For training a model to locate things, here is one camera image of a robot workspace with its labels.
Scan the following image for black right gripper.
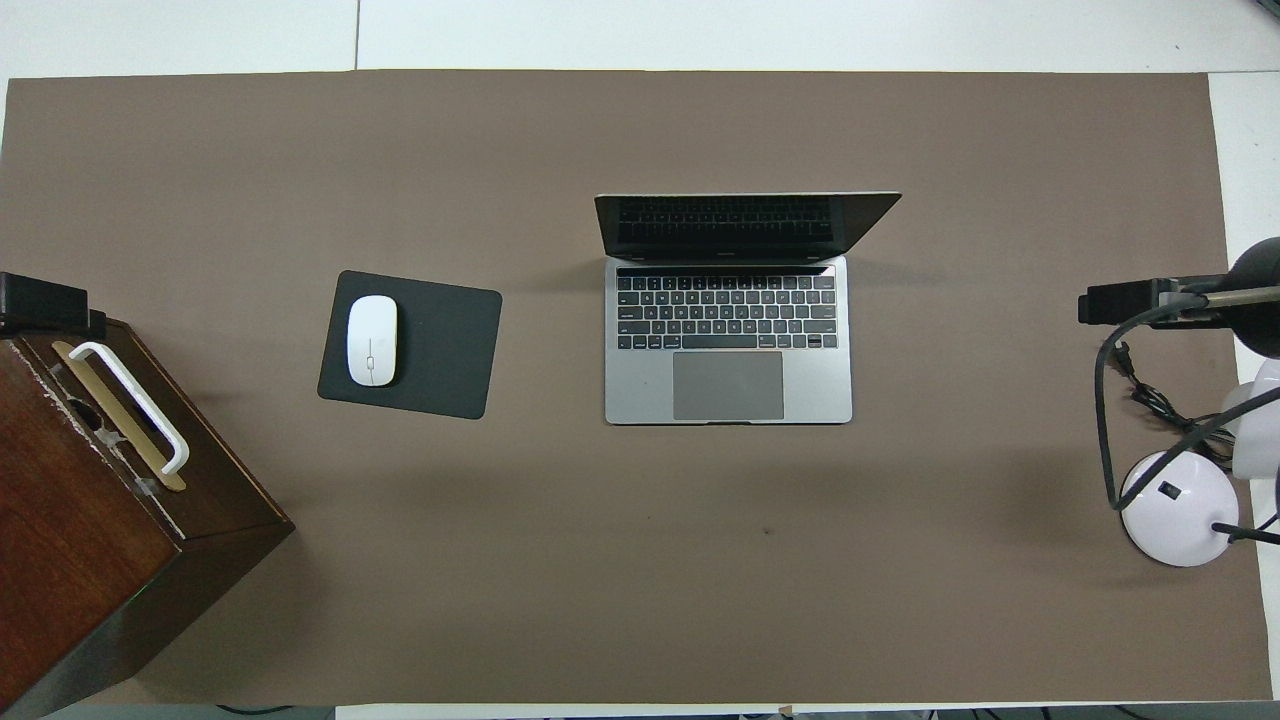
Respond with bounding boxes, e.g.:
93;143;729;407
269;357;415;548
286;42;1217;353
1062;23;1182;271
1078;237;1280;359

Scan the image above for silver laptop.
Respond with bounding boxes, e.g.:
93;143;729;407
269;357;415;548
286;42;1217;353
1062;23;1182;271
594;192;903;426

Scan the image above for dark wooden box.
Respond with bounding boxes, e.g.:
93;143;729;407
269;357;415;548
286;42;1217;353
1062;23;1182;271
0;318;296;719

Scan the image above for white desk lamp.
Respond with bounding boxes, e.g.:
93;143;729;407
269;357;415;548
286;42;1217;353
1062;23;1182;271
1119;358;1280;568

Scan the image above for white computer mouse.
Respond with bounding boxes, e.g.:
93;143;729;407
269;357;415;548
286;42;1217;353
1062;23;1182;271
346;295;399;387

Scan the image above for black mouse pad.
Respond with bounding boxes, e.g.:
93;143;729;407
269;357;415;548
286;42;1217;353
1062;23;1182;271
317;270;503;421

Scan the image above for large brown table mat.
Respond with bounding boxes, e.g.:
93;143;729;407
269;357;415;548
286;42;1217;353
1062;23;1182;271
0;70;1273;706

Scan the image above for brass handle plate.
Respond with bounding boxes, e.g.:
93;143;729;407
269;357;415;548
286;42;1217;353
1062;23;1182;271
51;340;187;492

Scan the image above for white box handle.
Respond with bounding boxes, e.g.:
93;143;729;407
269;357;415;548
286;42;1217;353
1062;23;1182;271
68;342;190;475

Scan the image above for black lamp power cable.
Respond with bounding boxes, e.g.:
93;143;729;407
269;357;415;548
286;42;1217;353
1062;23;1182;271
1112;340;1236;466

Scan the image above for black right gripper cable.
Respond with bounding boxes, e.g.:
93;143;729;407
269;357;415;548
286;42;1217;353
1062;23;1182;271
1095;290;1280;511

